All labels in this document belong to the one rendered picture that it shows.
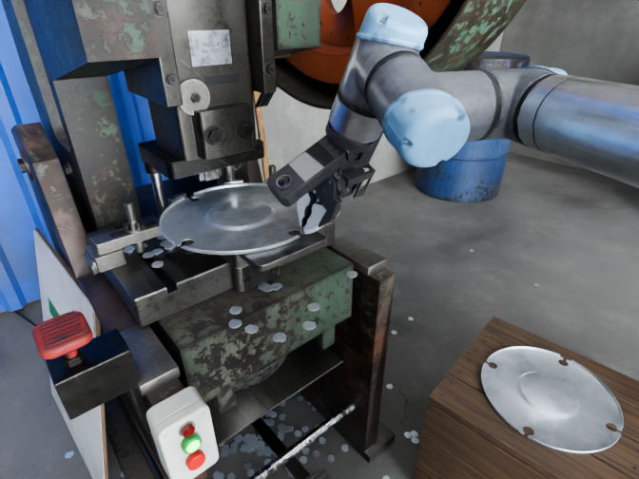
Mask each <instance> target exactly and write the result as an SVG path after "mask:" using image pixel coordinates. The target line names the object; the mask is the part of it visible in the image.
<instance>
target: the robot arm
mask: <svg viewBox="0 0 639 479"><path fill-rule="evenodd" d="M427 35H428V27H427V25H426V23H425V22H424V21H423V20H422V19H421V18H420V17H419V16H417V15H416V14H414V13H413V12H411V11H409V10H407V9H405V8H402V7H399V6H396V5H393V4H388V3H377V4H374V5H373V6H371V7H370V8H369V9H368V10H367V12H366V14H365V17H364V19H363V22H362V24H361V26H360V29H359V31H358V33H357V34H356V36H355V37H356V41H355V43H354V46H353V49H352V51H351V54H350V57H349V60H348V63H347V65H346V68H345V70H344V73H343V76H342V79H341V81H340V84H339V89H338V92H337V95H336V98H335V101H334V103H333V105H332V108H331V111H330V114H329V117H328V119H329V120H328V123H327V126H326V127H325V132H326V135H325V136H324V137H322V138H321V139H320V140H318V141H317V142H316V143H314V144H313V145H311V146H310V147H309V148H307V149H306V150H305V151H303V152H302V153H301V154H299V156H298V157H296V158H295V159H294V160H292V161H291V162H290V163H288V164H287V165H285V166H284V167H283V168H281V169H280V170H279V171H277V172H276V173H275V174H273V175H272V176H271V177H269V178H268V179H267V185H268V187H269V189H270V191H271V192H272V194H273V195H274V196H275V197H276V198H277V199H278V201H279V202H280V203H281V204H282V205H283V206H286V207H289V206H291V205H292V204H293V203H295V202H297V211H298V216H299V222H300V228H301V230H302V231H303V232H304V234H311V233H314V232H316V231H318V230H319V229H321V227H323V226H324V225H325V223H327V222H329V221H330V220H333V219H334V218H335V217H336V216H337V215H338V214H339V212H340V209H341V205H340V204H341V202H342V200H341V198H345V197H347V196H350V195H351V194H353V192H354V190H355V189H357V190H356V192H355V194H354V196H353V198H356V197H359V196H361V195H363V194H364V192H365V190H366V188H367V186H368V185H369V183H370V181H371V179H372V178H373V176H374V174H375V172H376V170H375V169H374V168H373V167H372V166H371V165H370V164H369V162H370V160H371V158H372V156H373V154H374V152H375V150H376V148H377V146H378V143H379V141H380V139H381V137H382V134H383V133H384V135H385V137H386V139H387V141H388V142H389V143H390V145H391V146H393V147H394V148H395V149H396V151H397V153H398V154H399V156H400V157H401V159H402V160H403V161H405V162H406V163H407V164H409V165H412V166H415V167H431V166H435V165H437V163H438V162H440V161H442V160H443V161H447V160H449V159H451V158H452V157H453V155H455V154H456V153H457V152H458V151H459V150H460V148H461V147H462V146H463V145H464V144H465V142H473V141H483V140H492V139H507V140H510V141H513V142H516V143H518V144H523V145H525V146H527V147H530V148H532V149H535V150H538V151H540V152H543V153H546V154H549V155H551V156H554V157H556V158H558V159H561V160H564V161H566V162H569V163H573V164H576V165H579V166H581V167H584V168H587V169H588V170H591V171H594V172H596V173H599V174H602V175H605V176H607V177H610V178H613V179H615V180H617V181H620V182H624V183H627V184H629V185H632V186H635V187H637V188H639V86H636V85H629V84H623V83H616V82H610V81H603V80H597V79H591V78H584V77H578V76H571V75H568V74H567V73H566V71H564V70H562V69H559V68H554V67H542V66H532V67H524V68H509V69H487V70H467V71H444V72H435V71H432V70H431V69H430V68H429V67H428V65H427V64H426V63H425V62H424V61H423V59H422V58H421V56H420V55H419V53H420V51H421V50H423V48H424V46H423V45H424V42H425V40H426V38H427ZM382 129H383V131H382ZM363 167H364V168H365V167H366V168H368V169H369V171H366V172H365V170H364V169H363ZM367 179H368V181H367V183H366V184H365V186H364V188H363V189H361V190H359V189H360V187H361V185H362V183H363V181H365V180H367ZM311 213H312V214H311ZM310 215H311V217H310V218H309V216H310Z"/></svg>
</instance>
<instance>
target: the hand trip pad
mask: <svg viewBox="0 0 639 479"><path fill-rule="evenodd" d="M32 335H33V338H34V341H35V344H36V347H37V350H38V353H39V355H40V356H42V358H44V359H54V358H57V357H60V356H62V355H64V356H65V358H67V359H70V358H73V357H75V356H76V355H77V354H78V351H77V349H80V348H82V347H84V346H86V345H87V344H88V343H89V342H90V341H91V339H92V338H93V334H92V331H91V329H90V327H89V325H88V323H87V320H86V318H85V316H84V315H83V314H82V313H81V312H78V311H72V312H68V313H65V314H63V315H60V316H57V317H54V318H51V319H49V320H46V321H44V322H42V323H39V324H37V326H36V327H35V328H34V329H33V330H32Z"/></svg>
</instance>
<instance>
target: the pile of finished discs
mask: <svg viewBox="0 0 639 479"><path fill-rule="evenodd" d="M563 358H564V357H561V356H560V354H557V353H554V352H551V351H548V350H544V349H540V348H534V347H527V346H515V347H508V348H504V349H501V350H498V351H496V352H494V353H493V354H491V355H490V356H489V357H488V359H487V362H489V363H490V362H493V363H495V364H496V365H497V368H496V369H493V368H491V367H489V364H488V363H486V362H485V363H484V364H483V367H482V370H481V385H482V389H483V392H484V393H485V395H486V397H487V399H488V401H489V403H490V404H491V406H492V407H493V408H494V410H495V411H496V412H497V413H498V415H499V416H500V417H501V418H502V419H503V420H504V421H505V422H507V423H508V424H509V425H510V426H511V427H513V428H514V429H515V430H517V431H518V432H520V433H521V434H523V435H524V433H525V432H523V427H530V428H531V429H532V430H533V432H534V435H529V436H528V438H530V439H532V441H534V442H536V443H539V444H541V445H543V446H546V447H548V448H551V449H554V450H560V451H564V452H569V453H579V454H587V453H595V452H599V451H602V450H606V449H608V448H610V447H611V446H613V445H614V444H615V443H616V442H617V441H618V439H619V438H620V436H621V433H620V432H618V431H617V432H614V431H610V430H609V429H608V428H607V427H606V424H607V423H611V424H612V425H614V426H615V427H616V428H617V430H619V431H622V429H623V427H624V417H623V413H622V410H621V408H620V405H619V403H618V401H617V400H616V398H615V396H614V395H613V394H612V392H611V391H610V389H609V388H608V387H607V386H606V385H605V384H604V383H603V382H602V381H601V380H600V379H599V378H598V377H597V376H596V375H594V374H593V373H592V372H590V371H589V370H588V369H586V368H585V367H583V366H581V365H580V364H578V363H576V362H575V361H573V360H572V361H569V360H568V359H567V361H566V362H567V363H568V364H569V365H568V366H563V365H561V364H560V363H559V362H558V360H563Z"/></svg>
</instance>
